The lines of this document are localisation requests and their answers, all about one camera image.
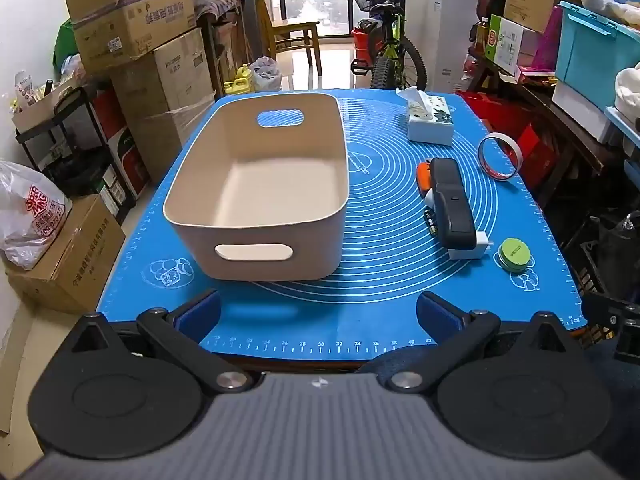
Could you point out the orange white small tool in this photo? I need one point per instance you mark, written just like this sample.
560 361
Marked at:
425 180

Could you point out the white tape roll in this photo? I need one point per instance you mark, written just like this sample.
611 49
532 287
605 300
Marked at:
482 162

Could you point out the white charger adapter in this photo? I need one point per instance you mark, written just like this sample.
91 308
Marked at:
467 251

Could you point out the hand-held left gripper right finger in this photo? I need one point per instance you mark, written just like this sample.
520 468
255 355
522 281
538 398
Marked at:
440 315

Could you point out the amber oil bottle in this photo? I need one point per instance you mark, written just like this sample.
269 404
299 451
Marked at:
481 35

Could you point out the brown printed cardboard box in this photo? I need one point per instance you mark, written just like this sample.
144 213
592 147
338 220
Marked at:
75 260

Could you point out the white red printed plastic bag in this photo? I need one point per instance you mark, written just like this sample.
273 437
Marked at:
30 215

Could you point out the beige plastic storage bin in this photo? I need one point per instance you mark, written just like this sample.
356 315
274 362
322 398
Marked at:
280 185

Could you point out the red gift boxes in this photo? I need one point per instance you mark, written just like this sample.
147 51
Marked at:
505 125

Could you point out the red bucket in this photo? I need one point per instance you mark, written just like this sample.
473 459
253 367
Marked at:
361 39

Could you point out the open cardboard box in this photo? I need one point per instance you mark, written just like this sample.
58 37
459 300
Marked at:
130 15

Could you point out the white green tissue box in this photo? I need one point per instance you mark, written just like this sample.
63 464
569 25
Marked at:
430 120

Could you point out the black plastic crate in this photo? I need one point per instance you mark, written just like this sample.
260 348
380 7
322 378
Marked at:
600 270

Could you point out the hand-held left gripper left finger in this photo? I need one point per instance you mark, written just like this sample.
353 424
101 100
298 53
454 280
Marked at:
200 312

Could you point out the black handheld device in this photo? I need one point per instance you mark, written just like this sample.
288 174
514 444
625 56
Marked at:
452 205

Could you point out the green white carton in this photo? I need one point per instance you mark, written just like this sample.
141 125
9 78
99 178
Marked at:
505 42

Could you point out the dark wooden side table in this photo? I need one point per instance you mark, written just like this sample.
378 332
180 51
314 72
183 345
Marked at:
560 125

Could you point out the red black appliance box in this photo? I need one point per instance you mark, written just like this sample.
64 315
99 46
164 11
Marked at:
125 150

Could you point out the blue silicone baking mat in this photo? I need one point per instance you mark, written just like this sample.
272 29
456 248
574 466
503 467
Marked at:
380 260

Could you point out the teal plastic storage box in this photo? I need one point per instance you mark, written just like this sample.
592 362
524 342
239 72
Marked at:
595 50

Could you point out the grey plastic bag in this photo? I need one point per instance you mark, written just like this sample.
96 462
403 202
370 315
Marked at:
265 75

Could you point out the wooden chair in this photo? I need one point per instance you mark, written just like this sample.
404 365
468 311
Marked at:
290 30

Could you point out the green bag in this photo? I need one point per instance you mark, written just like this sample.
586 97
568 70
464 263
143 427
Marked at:
65 45

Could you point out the large wrapped cardboard box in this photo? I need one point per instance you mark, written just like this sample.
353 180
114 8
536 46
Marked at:
165 100

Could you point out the white freezer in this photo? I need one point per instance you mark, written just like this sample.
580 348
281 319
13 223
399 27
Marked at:
445 35

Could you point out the small cardboard box on rack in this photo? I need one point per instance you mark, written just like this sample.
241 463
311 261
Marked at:
40 105

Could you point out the green round lid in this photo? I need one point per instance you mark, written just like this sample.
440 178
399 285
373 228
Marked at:
514 255

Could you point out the black metal rack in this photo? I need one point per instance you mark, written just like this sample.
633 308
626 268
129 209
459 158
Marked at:
65 160

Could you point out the yellow plastic bottles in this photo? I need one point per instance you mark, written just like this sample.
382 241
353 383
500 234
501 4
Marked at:
239 82

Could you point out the black battery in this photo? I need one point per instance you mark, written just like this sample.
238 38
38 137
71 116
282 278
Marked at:
431 222

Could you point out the green black bicycle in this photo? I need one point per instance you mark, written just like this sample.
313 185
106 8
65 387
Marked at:
390 45

